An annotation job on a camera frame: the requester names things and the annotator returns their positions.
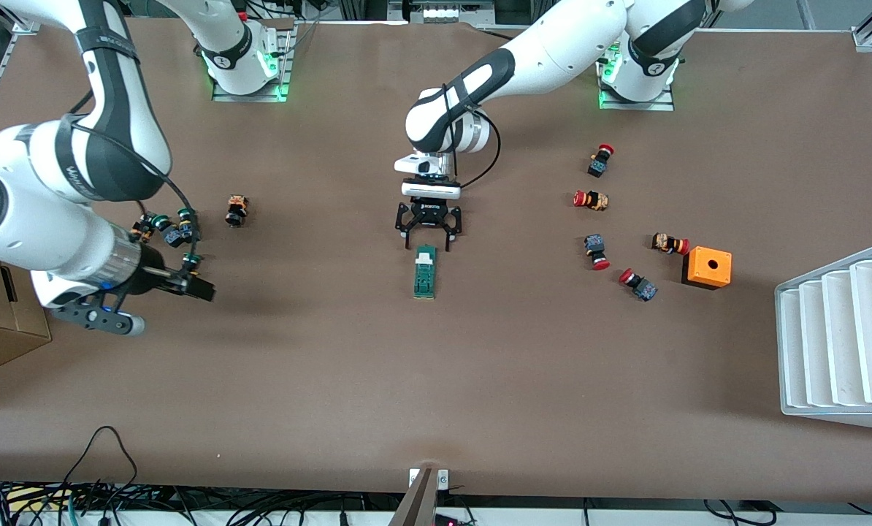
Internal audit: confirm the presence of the red mushroom button blue block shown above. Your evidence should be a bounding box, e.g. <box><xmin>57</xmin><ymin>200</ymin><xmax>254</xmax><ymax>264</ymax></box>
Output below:
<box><xmin>584</xmin><ymin>234</ymin><xmax>612</xmax><ymax>272</ymax></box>
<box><xmin>618</xmin><ymin>267</ymin><xmax>659</xmax><ymax>302</ymax></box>
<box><xmin>587</xmin><ymin>144</ymin><xmax>616</xmax><ymax>178</ymax></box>

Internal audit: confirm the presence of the brown table mat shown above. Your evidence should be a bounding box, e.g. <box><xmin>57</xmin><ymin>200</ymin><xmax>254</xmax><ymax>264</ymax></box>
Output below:
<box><xmin>0</xmin><ymin>16</ymin><xmax>872</xmax><ymax>505</ymax></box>

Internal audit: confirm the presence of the brown cardboard box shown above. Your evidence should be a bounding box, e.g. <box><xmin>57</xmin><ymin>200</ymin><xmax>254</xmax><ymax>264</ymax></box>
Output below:
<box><xmin>0</xmin><ymin>248</ymin><xmax>53</xmax><ymax>381</ymax></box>

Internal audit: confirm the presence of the orange box with round hole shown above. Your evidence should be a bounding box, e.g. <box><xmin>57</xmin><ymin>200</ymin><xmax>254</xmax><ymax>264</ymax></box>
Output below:
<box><xmin>681</xmin><ymin>246</ymin><xmax>734</xmax><ymax>291</ymax></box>

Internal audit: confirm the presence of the white stepped rack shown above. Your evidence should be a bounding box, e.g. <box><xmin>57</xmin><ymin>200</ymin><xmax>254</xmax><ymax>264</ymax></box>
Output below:
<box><xmin>774</xmin><ymin>243</ymin><xmax>872</xmax><ymax>434</ymax></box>

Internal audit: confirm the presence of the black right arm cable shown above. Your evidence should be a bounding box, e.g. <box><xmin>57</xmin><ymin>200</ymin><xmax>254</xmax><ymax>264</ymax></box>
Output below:
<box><xmin>64</xmin><ymin>88</ymin><xmax>202</xmax><ymax>245</ymax></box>

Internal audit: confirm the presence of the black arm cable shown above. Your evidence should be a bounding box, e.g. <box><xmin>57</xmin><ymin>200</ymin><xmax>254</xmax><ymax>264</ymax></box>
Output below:
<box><xmin>64</xmin><ymin>88</ymin><xmax>202</xmax><ymax>245</ymax></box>
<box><xmin>440</xmin><ymin>82</ymin><xmax>501</xmax><ymax>189</ymax></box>

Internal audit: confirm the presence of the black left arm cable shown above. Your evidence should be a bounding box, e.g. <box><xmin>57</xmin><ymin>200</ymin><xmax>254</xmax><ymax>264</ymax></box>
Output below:
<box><xmin>440</xmin><ymin>82</ymin><xmax>501</xmax><ymax>189</ymax></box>

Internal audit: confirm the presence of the black looping cable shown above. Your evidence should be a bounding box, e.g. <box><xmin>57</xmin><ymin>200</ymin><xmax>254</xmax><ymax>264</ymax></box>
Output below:
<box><xmin>62</xmin><ymin>425</ymin><xmax>139</xmax><ymax>505</ymax></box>

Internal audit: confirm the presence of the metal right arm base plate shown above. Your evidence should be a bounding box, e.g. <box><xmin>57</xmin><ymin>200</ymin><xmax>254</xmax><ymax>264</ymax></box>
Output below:
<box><xmin>212</xmin><ymin>22</ymin><xmax>294</xmax><ymax>104</ymax></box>

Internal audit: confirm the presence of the grey metal frame with lamp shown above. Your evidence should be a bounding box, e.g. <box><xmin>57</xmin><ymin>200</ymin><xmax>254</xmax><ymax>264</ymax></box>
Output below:
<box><xmin>389</xmin><ymin>0</ymin><xmax>495</xmax><ymax>23</ymax></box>

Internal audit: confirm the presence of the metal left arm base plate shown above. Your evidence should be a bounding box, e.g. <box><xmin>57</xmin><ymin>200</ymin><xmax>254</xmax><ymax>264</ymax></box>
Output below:
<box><xmin>598</xmin><ymin>33</ymin><xmax>676</xmax><ymax>112</ymax></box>

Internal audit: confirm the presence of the camera mount post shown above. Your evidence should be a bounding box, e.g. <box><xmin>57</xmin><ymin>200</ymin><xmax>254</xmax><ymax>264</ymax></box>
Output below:
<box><xmin>389</xmin><ymin>468</ymin><xmax>450</xmax><ymax>526</ymax></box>

